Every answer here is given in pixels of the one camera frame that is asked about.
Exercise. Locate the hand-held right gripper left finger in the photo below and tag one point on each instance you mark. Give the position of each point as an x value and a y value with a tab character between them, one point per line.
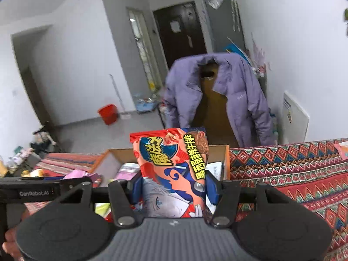
136	191

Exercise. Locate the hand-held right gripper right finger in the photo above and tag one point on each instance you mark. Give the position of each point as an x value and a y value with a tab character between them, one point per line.
212	191

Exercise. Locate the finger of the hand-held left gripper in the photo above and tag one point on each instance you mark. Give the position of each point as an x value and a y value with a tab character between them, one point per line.
77	180

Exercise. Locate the red cartoon snack packet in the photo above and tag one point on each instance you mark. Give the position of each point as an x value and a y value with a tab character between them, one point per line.
168	174

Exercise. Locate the red cardboard box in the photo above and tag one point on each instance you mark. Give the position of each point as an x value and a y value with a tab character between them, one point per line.
114	160

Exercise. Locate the person's left hand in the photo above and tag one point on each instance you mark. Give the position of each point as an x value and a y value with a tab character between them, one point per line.
12	243

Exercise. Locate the white boxed snack packet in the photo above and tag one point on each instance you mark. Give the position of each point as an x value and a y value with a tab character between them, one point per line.
217	170

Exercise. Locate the pink white boxed packet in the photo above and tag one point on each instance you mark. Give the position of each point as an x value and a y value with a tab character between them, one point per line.
127	170

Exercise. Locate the cluttered side table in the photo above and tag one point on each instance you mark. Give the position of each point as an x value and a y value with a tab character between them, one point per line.
16	160

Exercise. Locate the yellow green packet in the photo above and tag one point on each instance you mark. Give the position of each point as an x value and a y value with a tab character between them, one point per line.
102	210

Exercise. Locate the red bucket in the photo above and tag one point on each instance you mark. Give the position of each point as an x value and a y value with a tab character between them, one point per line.
108	114

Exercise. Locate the brown chair back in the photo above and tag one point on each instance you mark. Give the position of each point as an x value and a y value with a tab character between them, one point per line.
212	108

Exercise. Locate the purple puffer jacket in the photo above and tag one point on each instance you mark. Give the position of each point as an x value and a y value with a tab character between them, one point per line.
244	100

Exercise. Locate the glass panel door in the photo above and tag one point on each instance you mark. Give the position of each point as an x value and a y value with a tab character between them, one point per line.
144	51

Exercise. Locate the dark entrance door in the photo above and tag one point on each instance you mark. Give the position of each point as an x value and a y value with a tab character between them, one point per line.
179	38

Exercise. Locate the grey refrigerator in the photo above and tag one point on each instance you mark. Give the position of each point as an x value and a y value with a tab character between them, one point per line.
223	24

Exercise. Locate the white door notice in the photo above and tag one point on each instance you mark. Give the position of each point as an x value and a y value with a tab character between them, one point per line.
174	25

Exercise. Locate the clear plastic bag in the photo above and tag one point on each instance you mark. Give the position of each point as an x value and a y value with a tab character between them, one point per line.
214	1

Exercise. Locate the white wall heater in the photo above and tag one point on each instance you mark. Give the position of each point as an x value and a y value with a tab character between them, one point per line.
295	117

